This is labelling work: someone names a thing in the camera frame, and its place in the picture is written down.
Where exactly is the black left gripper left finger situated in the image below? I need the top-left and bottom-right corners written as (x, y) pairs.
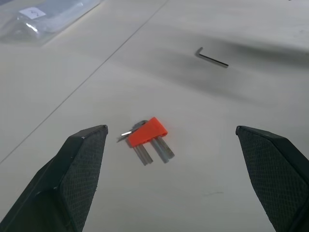
top-left (0, 124), bottom-right (109, 232)

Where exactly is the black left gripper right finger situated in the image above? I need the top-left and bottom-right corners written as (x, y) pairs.
top-left (235, 125), bottom-right (309, 232)

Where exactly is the orange hex key set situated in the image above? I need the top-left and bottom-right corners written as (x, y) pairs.
top-left (127, 116), bottom-right (168, 148)

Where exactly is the black hex key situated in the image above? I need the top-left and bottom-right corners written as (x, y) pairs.
top-left (195, 47), bottom-right (229, 69)

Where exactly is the clear plastic bag with label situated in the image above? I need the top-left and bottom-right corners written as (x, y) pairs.
top-left (0, 0), bottom-right (101, 47)

